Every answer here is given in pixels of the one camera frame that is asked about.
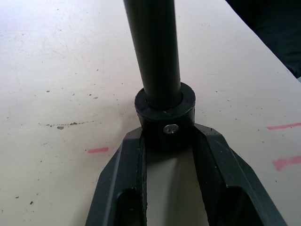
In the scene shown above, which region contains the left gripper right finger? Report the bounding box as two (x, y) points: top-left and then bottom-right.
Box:
(191, 122), (289, 226)

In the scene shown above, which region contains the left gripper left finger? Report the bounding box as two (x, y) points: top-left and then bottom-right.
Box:
(84, 129), (149, 226)

